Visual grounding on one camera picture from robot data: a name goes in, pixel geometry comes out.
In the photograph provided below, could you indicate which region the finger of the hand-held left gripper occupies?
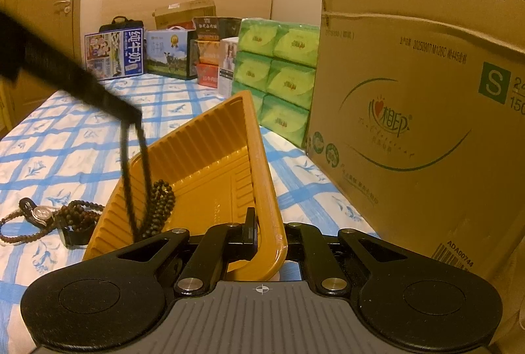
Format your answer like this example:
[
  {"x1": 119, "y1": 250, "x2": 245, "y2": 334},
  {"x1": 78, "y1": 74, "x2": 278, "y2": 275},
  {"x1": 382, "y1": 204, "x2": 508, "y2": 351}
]
[{"x1": 0, "y1": 11, "x2": 143, "y2": 124}]

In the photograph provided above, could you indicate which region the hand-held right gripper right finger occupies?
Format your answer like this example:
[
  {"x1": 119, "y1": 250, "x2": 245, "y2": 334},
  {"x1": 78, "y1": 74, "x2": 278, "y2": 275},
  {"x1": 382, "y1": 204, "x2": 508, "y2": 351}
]
[{"x1": 285, "y1": 222, "x2": 411, "y2": 296}]

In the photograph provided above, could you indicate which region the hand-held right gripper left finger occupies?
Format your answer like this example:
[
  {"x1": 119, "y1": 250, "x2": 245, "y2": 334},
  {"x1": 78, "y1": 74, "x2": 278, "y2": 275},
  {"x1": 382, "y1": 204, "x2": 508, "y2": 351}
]
[{"x1": 117, "y1": 208, "x2": 260, "y2": 296}]

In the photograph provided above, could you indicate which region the gold plastic tray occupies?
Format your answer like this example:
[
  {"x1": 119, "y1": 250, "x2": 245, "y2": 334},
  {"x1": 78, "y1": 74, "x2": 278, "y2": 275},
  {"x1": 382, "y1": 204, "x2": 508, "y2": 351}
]
[{"x1": 82, "y1": 90, "x2": 288, "y2": 283}]

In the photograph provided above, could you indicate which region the dark bead necklace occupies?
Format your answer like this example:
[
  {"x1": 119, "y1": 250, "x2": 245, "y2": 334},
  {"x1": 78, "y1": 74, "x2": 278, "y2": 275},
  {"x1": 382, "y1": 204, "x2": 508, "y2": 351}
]
[{"x1": 119, "y1": 119, "x2": 178, "y2": 245}]

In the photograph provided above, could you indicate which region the brown bead necklace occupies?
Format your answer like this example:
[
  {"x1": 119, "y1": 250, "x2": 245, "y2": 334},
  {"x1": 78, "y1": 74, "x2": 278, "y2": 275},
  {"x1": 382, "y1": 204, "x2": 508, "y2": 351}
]
[{"x1": 0, "y1": 201, "x2": 106, "y2": 247}]

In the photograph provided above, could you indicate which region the wristwatch with black leather strap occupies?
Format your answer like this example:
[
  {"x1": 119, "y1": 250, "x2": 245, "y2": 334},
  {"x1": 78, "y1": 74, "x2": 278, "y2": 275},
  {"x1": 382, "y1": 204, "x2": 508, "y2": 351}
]
[{"x1": 18, "y1": 197, "x2": 57, "y2": 226}]

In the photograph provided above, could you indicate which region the black wrist band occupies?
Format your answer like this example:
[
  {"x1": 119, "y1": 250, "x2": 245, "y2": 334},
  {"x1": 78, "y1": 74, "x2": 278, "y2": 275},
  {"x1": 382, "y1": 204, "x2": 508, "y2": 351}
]
[{"x1": 55, "y1": 215, "x2": 100, "y2": 249}]

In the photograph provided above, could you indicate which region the blue milk carton box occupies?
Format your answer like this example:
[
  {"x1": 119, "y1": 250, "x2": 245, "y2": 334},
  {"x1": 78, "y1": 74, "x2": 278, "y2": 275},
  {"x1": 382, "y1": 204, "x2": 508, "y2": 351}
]
[{"x1": 85, "y1": 27, "x2": 145, "y2": 81}]

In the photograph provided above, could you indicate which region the black bag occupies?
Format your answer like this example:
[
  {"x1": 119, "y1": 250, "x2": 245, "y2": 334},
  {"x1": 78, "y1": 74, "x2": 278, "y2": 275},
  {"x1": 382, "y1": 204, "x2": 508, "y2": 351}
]
[{"x1": 98, "y1": 15, "x2": 140, "y2": 33}]

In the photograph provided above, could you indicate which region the wooden headboard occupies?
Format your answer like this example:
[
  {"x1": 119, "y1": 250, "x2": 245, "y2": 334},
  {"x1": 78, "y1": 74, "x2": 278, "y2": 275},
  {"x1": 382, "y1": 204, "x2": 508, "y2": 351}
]
[{"x1": 101, "y1": 0, "x2": 273, "y2": 31}]

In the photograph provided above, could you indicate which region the milk gift box with cow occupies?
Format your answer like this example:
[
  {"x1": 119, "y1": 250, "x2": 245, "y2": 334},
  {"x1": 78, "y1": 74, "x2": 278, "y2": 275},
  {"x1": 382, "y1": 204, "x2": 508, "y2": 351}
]
[{"x1": 145, "y1": 26, "x2": 198, "y2": 81}]

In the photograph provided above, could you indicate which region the flat brown cardboard box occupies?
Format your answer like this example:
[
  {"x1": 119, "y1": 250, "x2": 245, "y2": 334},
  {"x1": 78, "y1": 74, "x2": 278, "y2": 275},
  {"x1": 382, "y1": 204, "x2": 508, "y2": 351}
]
[{"x1": 154, "y1": 0, "x2": 217, "y2": 31}]

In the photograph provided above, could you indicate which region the orange noodle box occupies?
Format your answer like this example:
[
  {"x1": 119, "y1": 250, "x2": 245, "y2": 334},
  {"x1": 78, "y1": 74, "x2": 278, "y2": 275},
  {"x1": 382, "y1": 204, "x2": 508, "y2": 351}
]
[{"x1": 194, "y1": 39, "x2": 224, "y2": 65}]

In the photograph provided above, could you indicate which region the red noodle box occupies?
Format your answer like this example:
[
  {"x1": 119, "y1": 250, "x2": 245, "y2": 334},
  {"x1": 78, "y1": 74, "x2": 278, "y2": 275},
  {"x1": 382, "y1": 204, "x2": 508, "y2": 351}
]
[{"x1": 196, "y1": 64, "x2": 222, "y2": 87}]

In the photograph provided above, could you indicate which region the stack of green tissue packs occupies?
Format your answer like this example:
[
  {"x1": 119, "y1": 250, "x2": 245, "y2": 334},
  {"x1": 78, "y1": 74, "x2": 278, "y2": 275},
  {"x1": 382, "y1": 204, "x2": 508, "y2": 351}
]
[{"x1": 232, "y1": 18, "x2": 321, "y2": 148}]

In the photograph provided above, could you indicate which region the black noodle bowl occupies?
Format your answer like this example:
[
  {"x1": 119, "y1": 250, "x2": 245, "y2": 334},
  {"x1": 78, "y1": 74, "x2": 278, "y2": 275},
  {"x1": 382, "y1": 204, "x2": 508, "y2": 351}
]
[{"x1": 193, "y1": 16, "x2": 242, "y2": 42}]

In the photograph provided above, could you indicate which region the white product box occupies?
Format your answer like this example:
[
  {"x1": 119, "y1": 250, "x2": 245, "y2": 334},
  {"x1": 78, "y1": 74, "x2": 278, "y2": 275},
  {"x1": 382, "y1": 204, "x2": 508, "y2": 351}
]
[{"x1": 217, "y1": 36, "x2": 241, "y2": 99}]

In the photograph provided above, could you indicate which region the large cardboard box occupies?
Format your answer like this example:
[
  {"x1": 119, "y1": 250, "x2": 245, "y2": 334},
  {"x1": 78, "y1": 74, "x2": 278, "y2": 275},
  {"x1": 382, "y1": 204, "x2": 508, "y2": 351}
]
[{"x1": 305, "y1": 0, "x2": 525, "y2": 291}]

